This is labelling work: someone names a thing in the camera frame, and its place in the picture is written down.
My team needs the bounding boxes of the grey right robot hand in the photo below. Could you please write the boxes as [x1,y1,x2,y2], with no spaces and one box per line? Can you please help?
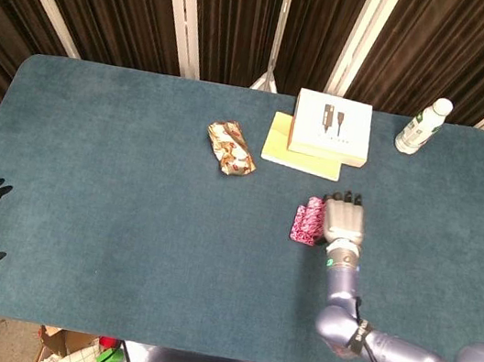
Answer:
[312,185,373,258]

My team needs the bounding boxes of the white box with printed icons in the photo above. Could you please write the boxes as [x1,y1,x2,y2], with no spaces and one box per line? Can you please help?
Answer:
[285,86,378,170]

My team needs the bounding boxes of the pale yellow thin book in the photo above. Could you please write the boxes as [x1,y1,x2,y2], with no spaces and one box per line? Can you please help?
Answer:
[257,109,350,183]

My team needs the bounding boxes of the white plastic drink bottle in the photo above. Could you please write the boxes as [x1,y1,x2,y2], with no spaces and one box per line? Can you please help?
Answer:
[392,90,456,161]

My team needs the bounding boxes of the crumpled gold snack wrapper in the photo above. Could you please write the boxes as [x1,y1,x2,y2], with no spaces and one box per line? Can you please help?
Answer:
[199,115,264,181]

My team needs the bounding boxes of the cardboard box with papers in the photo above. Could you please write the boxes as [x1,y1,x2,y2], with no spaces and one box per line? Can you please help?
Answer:
[32,324,106,362]

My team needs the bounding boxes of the blue felt table cover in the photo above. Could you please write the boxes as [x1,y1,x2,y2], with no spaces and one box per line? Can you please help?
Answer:
[0,46,484,362]

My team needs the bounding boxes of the green plastic object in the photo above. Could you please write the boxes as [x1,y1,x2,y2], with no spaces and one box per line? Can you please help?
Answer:
[96,344,126,362]

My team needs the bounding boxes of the thin white pole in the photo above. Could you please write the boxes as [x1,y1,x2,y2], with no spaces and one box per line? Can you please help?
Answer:
[250,0,295,94]

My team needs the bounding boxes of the black velcro strap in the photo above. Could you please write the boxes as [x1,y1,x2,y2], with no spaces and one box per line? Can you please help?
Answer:
[344,316,377,356]

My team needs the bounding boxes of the white wide frame post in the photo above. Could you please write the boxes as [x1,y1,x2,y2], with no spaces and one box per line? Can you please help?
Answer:
[324,0,406,105]
[145,0,214,81]

